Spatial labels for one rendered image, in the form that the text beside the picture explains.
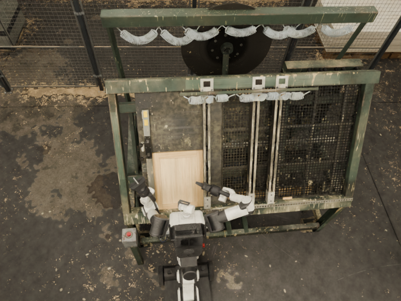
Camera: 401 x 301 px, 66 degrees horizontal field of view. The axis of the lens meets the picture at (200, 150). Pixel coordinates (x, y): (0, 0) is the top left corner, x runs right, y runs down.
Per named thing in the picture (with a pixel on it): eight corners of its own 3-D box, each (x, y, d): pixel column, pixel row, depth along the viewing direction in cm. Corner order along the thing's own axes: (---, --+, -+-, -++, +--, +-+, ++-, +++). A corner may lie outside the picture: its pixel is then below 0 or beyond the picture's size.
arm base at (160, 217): (163, 233, 245) (166, 239, 234) (147, 230, 241) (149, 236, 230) (168, 215, 244) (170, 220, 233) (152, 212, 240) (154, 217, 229)
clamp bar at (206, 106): (201, 205, 292) (204, 220, 270) (199, 76, 247) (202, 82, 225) (211, 204, 293) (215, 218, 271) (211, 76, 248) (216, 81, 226)
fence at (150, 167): (151, 209, 287) (151, 211, 284) (142, 108, 252) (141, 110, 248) (156, 208, 288) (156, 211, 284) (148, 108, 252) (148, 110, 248)
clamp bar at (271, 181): (263, 200, 298) (271, 214, 276) (271, 74, 253) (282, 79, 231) (273, 199, 299) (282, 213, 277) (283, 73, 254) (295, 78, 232)
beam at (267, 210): (125, 218, 295) (124, 225, 285) (123, 208, 290) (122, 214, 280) (345, 200, 317) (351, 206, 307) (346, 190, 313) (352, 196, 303)
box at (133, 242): (125, 248, 279) (122, 242, 264) (125, 235, 286) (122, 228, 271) (138, 246, 281) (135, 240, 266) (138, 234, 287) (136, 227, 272)
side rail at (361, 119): (339, 191, 312) (345, 196, 302) (358, 80, 270) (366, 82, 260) (346, 190, 313) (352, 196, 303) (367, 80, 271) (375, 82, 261)
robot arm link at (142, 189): (126, 184, 225) (133, 192, 234) (133, 192, 219) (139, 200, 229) (141, 173, 228) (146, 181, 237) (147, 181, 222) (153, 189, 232)
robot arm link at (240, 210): (253, 203, 230) (225, 213, 232) (257, 215, 237) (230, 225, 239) (249, 193, 240) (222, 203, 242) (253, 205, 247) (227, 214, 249)
